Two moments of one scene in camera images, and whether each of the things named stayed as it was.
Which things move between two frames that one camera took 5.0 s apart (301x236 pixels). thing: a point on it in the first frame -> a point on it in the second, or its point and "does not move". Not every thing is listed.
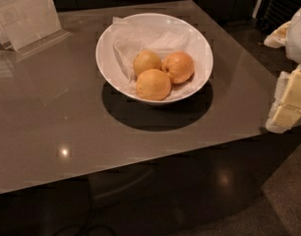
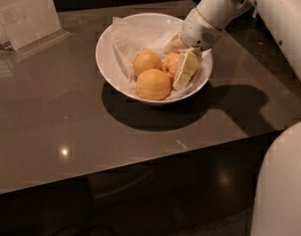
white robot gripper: x=298 y=40 -> x=197 y=32
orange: x=153 y=85 does not move
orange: x=178 y=65 does not move
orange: x=146 y=60 does not move
